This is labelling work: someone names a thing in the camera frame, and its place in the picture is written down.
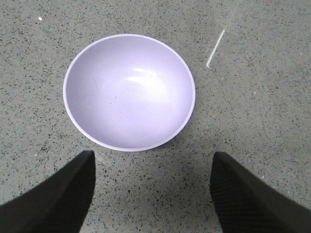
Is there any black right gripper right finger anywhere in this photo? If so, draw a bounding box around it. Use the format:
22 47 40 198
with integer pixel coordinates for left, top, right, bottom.
210 151 311 233

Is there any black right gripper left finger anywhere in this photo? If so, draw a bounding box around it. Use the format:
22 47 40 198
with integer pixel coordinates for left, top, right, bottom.
0 150 96 233

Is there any purple plastic bowl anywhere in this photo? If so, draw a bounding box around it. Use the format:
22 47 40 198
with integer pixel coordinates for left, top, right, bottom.
63 34 196 151

